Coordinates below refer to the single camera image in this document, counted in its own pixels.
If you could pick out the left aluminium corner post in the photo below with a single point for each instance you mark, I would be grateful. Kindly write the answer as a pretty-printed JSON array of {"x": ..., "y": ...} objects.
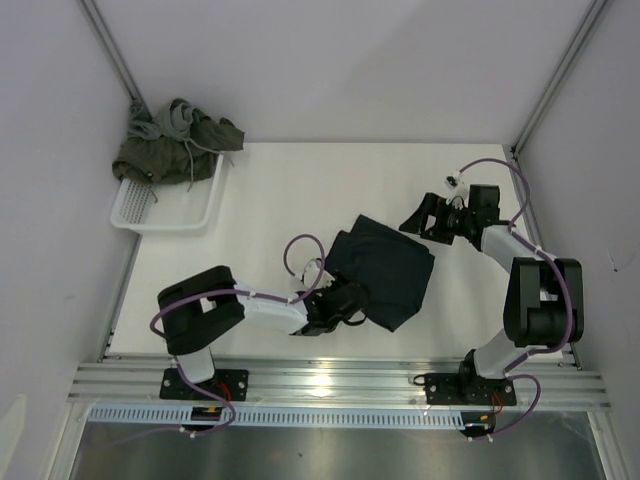
[{"x": 98, "y": 25}]

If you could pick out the grey shorts with drawstring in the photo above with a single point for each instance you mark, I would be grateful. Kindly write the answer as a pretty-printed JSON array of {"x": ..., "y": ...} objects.
[{"x": 174, "y": 121}]

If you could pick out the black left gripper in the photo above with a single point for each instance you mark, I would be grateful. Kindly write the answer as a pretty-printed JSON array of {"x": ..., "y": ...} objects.
[{"x": 329, "y": 287}]

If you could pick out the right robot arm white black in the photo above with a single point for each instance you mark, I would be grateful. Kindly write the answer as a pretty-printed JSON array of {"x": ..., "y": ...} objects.
[{"x": 542, "y": 308}]

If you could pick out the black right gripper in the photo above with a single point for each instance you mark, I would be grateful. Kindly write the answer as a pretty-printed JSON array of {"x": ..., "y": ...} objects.
[{"x": 431, "y": 205}]

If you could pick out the olive green shorts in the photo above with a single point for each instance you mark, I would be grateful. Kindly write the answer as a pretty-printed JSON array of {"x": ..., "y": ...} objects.
[{"x": 166, "y": 161}]

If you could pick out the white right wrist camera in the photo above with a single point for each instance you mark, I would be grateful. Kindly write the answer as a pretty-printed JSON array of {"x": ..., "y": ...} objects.
[{"x": 457, "y": 185}]

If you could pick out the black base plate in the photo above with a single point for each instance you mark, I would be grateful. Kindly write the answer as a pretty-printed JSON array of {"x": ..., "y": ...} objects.
[
  {"x": 230, "y": 384},
  {"x": 452, "y": 389}
]

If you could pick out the dark navy shorts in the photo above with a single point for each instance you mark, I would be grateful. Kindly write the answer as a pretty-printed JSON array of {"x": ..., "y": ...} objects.
[{"x": 394, "y": 268}]

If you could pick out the slotted grey cable duct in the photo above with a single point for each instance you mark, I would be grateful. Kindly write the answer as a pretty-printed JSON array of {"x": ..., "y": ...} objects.
[{"x": 414, "y": 419}]

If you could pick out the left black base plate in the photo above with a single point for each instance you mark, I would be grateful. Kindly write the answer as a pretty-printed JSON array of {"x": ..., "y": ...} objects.
[{"x": 230, "y": 384}]

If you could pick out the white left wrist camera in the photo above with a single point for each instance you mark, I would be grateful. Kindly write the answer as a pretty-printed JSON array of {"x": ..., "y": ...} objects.
[{"x": 312, "y": 271}]

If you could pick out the right aluminium corner post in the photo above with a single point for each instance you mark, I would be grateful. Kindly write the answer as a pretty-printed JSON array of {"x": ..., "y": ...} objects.
[{"x": 568, "y": 60}]

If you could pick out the aluminium mounting rail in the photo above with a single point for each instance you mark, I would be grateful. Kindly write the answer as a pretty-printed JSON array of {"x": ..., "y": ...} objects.
[{"x": 336, "y": 383}]

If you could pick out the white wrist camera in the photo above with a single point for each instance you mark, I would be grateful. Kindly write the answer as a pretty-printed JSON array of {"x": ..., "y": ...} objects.
[
  {"x": 457, "y": 185},
  {"x": 312, "y": 271}
]

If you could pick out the aluminium corner post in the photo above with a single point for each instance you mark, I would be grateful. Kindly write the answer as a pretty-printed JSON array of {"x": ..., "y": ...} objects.
[
  {"x": 98, "y": 25},
  {"x": 568, "y": 60}
]

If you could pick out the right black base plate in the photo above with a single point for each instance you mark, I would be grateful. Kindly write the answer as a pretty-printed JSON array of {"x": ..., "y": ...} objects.
[{"x": 452, "y": 389}]

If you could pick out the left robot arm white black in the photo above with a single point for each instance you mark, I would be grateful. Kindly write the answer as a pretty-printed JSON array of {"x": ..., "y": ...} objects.
[{"x": 197, "y": 311}]

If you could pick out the white plastic basket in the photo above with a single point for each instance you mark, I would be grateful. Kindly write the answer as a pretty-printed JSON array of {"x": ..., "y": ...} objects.
[{"x": 170, "y": 209}]

